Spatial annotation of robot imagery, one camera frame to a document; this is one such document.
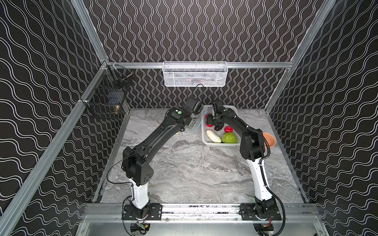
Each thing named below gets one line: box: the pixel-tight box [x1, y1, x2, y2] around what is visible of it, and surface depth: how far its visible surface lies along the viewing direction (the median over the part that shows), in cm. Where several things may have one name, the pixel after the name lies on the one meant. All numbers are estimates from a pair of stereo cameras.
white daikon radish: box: [205, 129, 222, 143], surface depth 102 cm
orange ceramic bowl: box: [262, 131, 277, 150], surface depth 98 cm
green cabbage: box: [221, 131, 238, 144], surface depth 94 cm
